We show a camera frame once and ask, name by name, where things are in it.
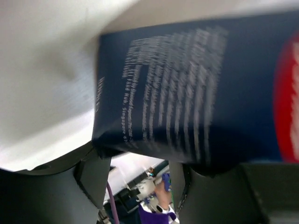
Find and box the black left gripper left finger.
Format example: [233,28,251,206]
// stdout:
[0,143,111,224]

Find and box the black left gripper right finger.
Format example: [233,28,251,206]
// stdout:
[169,162,299,224]

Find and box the blue Barilla pasta box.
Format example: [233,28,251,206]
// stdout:
[92,10,299,168]

